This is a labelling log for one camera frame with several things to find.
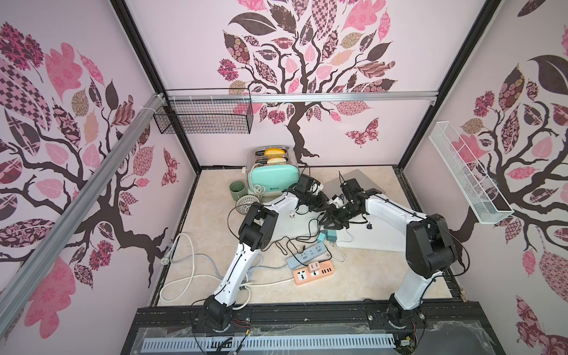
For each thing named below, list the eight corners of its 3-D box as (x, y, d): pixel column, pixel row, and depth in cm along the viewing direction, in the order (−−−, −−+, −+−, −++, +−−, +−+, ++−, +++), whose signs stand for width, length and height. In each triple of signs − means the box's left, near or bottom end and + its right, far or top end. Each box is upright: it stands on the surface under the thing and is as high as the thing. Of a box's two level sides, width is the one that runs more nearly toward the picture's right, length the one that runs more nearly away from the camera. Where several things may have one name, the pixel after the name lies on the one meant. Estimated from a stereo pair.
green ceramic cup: (230, 202, 107) (227, 194, 102) (233, 189, 113) (230, 180, 108) (245, 202, 107) (243, 194, 102) (248, 189, 113) (245, 180, 108)
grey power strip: (288, 269, 86) (288, 267, 84) (284, 261, 88) (284, 259, 86) (327, 250, 91) (328, 248, 89) (323, 243, 93) (324, 241, 91)
